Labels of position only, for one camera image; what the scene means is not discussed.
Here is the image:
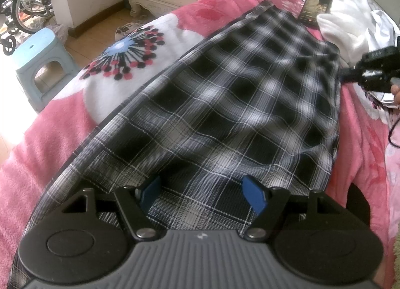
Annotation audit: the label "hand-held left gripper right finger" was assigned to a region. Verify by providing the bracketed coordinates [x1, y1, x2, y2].
[243, 175, 341, 242]

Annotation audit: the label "pink floral blanket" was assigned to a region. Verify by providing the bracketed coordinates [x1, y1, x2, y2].
[0, 0, 400, 289]

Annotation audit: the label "light blue plastic stool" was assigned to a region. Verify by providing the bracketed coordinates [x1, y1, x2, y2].
[15, 28, 79, 113]

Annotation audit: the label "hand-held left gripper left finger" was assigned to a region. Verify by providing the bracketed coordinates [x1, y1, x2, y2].
[62, 176, 163, 241]

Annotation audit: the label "white garment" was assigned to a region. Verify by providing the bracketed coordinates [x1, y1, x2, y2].
[295, 0, 400, 68]

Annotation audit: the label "black white plaid pants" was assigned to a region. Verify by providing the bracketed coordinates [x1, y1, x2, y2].
[25, 0, 343, 246]

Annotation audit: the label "black smartphone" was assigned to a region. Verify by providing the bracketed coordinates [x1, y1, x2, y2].
[296, 0, 333, 25]

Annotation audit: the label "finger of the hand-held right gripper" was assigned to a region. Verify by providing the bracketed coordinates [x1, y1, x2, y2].
[339, 65, 400, 91]
[362, 47, 400, 65]

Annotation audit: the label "black wheelchair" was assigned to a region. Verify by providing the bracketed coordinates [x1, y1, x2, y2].
[0, 0, 55, 55]

